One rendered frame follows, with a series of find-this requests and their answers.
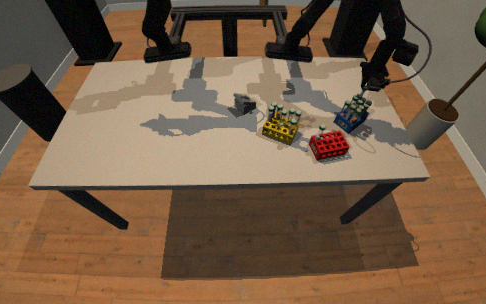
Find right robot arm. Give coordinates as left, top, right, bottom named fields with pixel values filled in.
left=142, top=0, right=189, bottom=59

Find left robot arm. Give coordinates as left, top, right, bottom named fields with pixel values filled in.
left=267, top=0, right=419, bottom=92

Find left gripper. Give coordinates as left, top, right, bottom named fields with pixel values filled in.
left=360, top=54, right=390, bottom=88

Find red tube rack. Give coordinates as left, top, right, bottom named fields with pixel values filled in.
left=309, top=131, right=350, bottom=160

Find blue tube rack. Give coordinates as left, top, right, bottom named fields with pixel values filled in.
left=334, top=110, right=369, bottom=134

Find yellow tube rack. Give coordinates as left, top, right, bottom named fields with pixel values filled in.
left=262, top=114, right=299, bottom=145

